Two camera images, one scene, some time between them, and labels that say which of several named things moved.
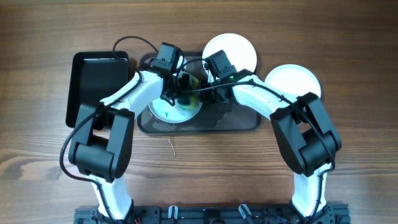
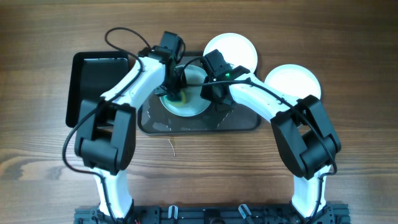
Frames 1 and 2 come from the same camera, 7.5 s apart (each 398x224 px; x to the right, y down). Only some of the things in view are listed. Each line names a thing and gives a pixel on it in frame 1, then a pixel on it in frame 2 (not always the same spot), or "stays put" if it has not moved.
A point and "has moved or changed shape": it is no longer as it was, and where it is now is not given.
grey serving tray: x=239 y=119 stays put
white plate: x=294 y=79 stays put
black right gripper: x=203 y=94 stays put
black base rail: x=215 y=214 stays put
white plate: x=165 y=111 → x=194 y=103
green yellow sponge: x=189 y=102 has moved or changed shape
